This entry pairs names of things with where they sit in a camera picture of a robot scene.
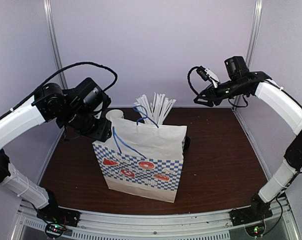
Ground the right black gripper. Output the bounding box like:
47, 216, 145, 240
195, 78, 248, 107

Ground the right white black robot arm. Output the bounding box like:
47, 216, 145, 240
189, 56, 302, 221

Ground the right aluminium corner post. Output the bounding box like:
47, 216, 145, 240
233, 0, 264, 111

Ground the left aluminium corner post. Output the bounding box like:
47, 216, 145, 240
43, 0, 68, 90

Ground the aluminium front frame rail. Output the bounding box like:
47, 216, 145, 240
10, 197, 299, 240

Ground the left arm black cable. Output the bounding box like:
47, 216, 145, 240
10, 60, 118, 111

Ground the bundle of wrapped white straws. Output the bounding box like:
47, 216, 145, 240
133, 92, 176, 126

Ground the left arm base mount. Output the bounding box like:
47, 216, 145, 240
35, 206, 81, 227

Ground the stack of paper cups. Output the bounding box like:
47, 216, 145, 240
105, 109, 124, 121

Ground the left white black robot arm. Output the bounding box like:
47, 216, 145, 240
0, 78, 112, 222

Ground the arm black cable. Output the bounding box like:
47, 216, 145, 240
187, 65, 204, 97
10, 60, 118, 111

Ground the aluminium corner post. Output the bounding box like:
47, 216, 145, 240
233, 0, 264, 111
43, 0, 68, 90

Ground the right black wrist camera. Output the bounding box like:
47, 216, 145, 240
196, 66, 220, 88

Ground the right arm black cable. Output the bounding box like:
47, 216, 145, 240
187, 65, 204, 97

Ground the checkered paper takeout bag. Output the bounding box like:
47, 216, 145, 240
92, 105, 187, 203

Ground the stack of black lids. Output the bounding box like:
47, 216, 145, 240
183, 136, 191, 151

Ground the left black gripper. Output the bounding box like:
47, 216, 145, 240
61, 105, 112, 142

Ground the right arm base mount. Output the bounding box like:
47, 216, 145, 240
229, 207, 273, 226

